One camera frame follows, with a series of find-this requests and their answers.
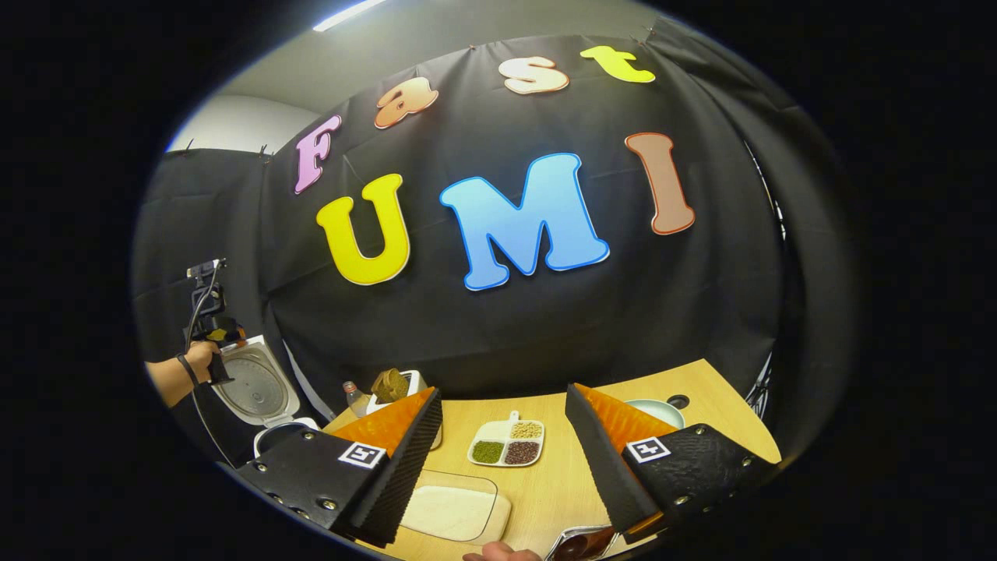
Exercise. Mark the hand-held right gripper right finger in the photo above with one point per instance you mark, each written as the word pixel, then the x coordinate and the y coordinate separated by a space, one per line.
pixel 604 467

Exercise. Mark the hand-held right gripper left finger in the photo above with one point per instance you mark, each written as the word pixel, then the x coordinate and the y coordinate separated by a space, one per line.
pixel 397 475

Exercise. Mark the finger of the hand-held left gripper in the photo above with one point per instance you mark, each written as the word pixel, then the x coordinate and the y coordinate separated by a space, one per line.
pixel 226 336

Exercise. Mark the white rice cooker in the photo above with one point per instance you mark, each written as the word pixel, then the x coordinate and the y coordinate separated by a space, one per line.
pixel 253 386

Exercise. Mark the clear container of rice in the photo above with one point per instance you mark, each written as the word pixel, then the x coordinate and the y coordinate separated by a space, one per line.
pixel 452 510

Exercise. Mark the black wristband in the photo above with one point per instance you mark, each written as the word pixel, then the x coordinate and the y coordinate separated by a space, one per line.
pixel 185 370

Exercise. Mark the pale green plate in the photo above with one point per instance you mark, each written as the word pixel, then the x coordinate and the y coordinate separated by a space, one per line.
pixel 658 411

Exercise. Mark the clear plastic water bottle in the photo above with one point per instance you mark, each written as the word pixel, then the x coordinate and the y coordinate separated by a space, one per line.
pixel 357 401

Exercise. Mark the brown bread slice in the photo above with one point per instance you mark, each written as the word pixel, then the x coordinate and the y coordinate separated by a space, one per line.
pixel 389 386

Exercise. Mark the white toaster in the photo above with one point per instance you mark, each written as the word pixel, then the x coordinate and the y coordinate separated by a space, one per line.
pixel 417 386

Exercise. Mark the white divided dish of beans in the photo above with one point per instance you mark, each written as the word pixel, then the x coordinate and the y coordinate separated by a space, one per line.
pixel 506 444

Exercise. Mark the black backdrop cloth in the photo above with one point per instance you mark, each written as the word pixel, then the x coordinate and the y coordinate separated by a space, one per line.
pixel 545 327

